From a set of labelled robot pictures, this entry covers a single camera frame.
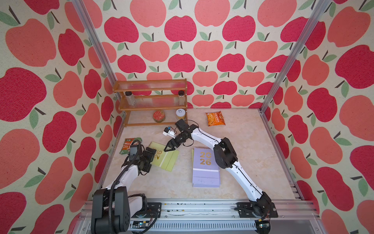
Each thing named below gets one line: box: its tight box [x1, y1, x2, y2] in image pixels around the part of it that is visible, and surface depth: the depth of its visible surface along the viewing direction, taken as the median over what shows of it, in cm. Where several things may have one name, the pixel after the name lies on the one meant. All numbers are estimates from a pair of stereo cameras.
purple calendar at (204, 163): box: [192, 147, 220, 177], surface depth 84 cm
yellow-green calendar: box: [148, 141, 180, 172], surface depth 95 cm
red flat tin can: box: [152, 110, 166, 123], surface depth 113 cm
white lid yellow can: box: [175, 108, 186, 121], surface depth 113 cm
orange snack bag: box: [205, 110, 226, 127], surface depth 113 cm
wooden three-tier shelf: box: [112, 78, 188, 128], surface depth 114 cm
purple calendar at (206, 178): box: [192, 168, 221, 189], surface depth 82 cm
